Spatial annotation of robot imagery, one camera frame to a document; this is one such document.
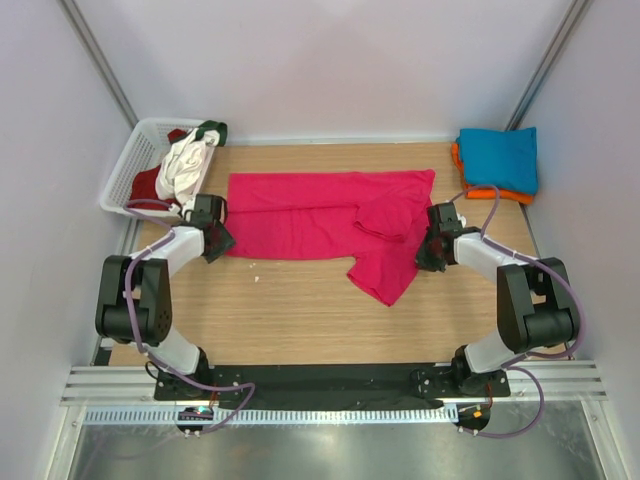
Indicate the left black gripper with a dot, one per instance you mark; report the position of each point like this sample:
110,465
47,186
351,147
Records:
227,243

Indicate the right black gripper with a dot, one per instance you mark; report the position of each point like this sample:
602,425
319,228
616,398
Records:
423,262

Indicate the pink t shirt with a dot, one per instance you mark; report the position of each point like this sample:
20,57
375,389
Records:
378,219

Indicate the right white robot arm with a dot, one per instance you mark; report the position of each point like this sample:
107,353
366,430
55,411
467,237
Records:
536,307

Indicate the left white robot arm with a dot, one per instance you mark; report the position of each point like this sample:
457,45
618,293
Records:
134,303

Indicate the folded orange t shirt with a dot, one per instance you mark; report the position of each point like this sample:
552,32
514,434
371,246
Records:
485,193

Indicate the white green t shirt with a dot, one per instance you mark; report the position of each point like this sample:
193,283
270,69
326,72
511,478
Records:
183,168

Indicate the dark red t shirt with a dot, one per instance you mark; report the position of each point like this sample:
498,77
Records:
143,193

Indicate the white plastic basket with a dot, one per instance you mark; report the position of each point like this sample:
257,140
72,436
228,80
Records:
150,138

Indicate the folded blue t shirt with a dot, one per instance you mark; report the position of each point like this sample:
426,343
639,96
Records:
505,159

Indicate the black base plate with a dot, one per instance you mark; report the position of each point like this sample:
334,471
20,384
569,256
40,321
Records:
358,387

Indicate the aluminium frame rail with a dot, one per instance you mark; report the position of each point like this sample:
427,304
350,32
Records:
560,380

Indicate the white slotted cable duct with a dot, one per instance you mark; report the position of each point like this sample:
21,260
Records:
196,416

